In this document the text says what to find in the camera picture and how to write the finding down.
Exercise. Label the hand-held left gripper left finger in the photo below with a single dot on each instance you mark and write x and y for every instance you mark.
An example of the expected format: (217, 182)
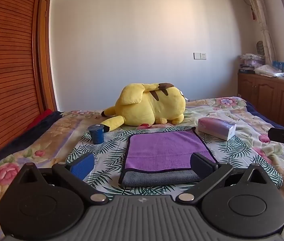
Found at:
(83, 166)

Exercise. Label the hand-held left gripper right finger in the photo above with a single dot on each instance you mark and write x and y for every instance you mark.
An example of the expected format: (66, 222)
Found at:
(202, 165)

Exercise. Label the purple and grey towel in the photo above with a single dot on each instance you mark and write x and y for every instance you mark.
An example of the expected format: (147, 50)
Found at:
(162, 150)

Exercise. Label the leaf print cloth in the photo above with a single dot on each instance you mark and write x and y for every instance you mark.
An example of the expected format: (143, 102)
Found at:
(106, 153)

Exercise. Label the blue cup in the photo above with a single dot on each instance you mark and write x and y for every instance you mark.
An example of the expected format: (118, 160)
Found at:
(96, 136)

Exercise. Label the purple tissue pack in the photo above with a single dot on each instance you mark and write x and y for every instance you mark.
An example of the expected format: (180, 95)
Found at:
(214, 128)

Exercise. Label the wooden cabinet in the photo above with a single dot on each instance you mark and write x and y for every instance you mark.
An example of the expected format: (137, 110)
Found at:
(264, 95)

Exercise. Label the red cloth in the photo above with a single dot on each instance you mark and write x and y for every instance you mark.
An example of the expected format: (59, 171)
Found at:
(40, 119)

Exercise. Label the white plastic bag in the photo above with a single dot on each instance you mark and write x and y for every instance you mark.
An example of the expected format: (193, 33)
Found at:
(268, 70)

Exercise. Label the blue boxes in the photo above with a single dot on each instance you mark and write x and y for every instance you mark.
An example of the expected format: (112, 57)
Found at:
(280, 65)

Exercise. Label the dark flat box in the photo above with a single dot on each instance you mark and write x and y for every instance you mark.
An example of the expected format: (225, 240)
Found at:
(245, 70)

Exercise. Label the yellow plush toy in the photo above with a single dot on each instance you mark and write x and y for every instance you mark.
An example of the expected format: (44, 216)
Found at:
(152, 103)

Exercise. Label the pile of folded cloths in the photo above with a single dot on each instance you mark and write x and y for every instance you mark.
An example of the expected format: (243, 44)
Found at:
(252, 59)

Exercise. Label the brown striped ornament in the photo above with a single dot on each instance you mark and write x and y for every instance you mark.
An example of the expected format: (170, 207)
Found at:
(260, 47)

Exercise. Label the floral curtain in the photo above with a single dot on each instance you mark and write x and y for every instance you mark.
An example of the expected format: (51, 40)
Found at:
(259, 10)

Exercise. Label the wooden slatted wardrobe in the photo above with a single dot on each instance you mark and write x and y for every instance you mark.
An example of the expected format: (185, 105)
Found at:
(6, 55)

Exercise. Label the white wall socket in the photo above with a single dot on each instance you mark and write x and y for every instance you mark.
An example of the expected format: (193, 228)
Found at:
(200, 56)

